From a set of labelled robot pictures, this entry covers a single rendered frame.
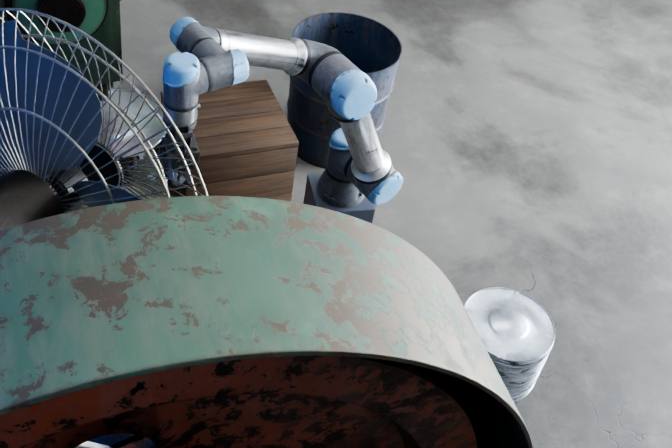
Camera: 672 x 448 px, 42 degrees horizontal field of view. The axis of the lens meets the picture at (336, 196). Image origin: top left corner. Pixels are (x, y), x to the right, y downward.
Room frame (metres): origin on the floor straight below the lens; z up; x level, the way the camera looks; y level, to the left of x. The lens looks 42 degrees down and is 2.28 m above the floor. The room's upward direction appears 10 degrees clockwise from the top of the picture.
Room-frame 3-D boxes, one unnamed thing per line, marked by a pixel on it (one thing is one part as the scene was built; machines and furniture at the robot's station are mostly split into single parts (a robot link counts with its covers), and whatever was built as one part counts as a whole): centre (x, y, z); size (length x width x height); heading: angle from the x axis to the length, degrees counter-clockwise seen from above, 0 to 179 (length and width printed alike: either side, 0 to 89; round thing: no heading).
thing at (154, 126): (1.79, 0.62, 0.78); 0.29 x 0.29 x 0.01
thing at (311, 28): (2.87, 0.06, 0.24); 0.42 x 0.42 x 0.48
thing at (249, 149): (2.46, 0.42, 0.18); 0.40 x 0.38 x 0.35; 118
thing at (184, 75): (1.53, 0.37, 1.15); 0.09 x 0.08 x 0.11; 132
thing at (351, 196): (2.05, -0.01, 0.50); 0.15 x 0.15 x 0.10
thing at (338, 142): (2.05, -0.02, 0.62); 0.13 x 0.12 x 0.14; 42
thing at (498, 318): (1.83, -0.60, 0.23); 0.29 x 0.29 x 0.01
